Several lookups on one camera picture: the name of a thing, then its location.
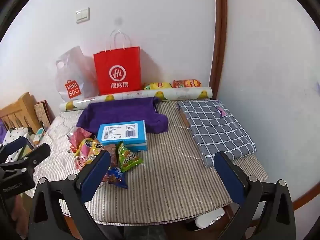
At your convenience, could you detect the blue tissue box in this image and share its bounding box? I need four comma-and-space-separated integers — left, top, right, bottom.
97, 120, 148, 152

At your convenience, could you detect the small white teal box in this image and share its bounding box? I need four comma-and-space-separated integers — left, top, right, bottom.
35, 127, 46, 143

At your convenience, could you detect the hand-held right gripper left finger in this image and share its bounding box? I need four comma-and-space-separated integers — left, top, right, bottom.
27, 150, 112, 240

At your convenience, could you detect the green snack packet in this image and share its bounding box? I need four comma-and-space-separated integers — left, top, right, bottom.
117, 141, 144, 173

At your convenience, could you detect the blue snack packet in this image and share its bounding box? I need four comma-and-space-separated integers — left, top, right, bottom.
105, 166, 128, 189

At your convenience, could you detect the white plastic bag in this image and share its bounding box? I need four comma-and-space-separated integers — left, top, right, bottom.
55, 46, 99, 100

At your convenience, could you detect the berry-printed long snack packet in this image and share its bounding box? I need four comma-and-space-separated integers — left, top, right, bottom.
75, 152, 98, 171

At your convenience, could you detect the white light switch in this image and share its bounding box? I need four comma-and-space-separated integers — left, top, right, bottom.
75, 7, 90, 22

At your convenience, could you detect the striped bed sheet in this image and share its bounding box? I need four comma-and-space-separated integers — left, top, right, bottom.
25, 100, 268, 224

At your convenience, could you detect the brown wooden door frame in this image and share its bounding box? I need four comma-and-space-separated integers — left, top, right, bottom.
209, 0, 228, 93

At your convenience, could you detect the white spotted cloth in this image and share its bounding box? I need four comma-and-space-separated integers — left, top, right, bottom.
2, 127, 29, 163

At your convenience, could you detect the wooden headboard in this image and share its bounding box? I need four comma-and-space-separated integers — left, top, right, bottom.
0, 92, 42, 133

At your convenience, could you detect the white plastic object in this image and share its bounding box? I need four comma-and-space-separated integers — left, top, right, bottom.
194, 207, 225, 229

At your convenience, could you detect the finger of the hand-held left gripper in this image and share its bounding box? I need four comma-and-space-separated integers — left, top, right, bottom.
15, 143, 51, 171
0, 136, 28, 165

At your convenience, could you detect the red paper bag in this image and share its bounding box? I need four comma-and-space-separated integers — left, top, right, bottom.
94, 29, 142, 95

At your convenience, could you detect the orange chip bag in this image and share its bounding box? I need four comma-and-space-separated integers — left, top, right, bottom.
172, 79, 202, 88

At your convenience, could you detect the bright pink snack packet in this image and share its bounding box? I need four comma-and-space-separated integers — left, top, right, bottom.
67, 127, 97, 153

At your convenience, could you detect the grey checked folded cloth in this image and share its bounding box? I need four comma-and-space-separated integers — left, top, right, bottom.
177, 99, 257, 168

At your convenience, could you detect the purple fabric basket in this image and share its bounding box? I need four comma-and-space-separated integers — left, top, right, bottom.
76, 96, 168, 135

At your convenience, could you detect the yellow chip bag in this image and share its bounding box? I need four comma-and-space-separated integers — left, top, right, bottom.
143, 81, 173, 90

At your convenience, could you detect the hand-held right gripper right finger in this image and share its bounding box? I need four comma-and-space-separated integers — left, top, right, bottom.
214, 151, 297, 240

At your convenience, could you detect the brown patterned box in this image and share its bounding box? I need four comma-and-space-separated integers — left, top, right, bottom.
34, 100, 55, 130

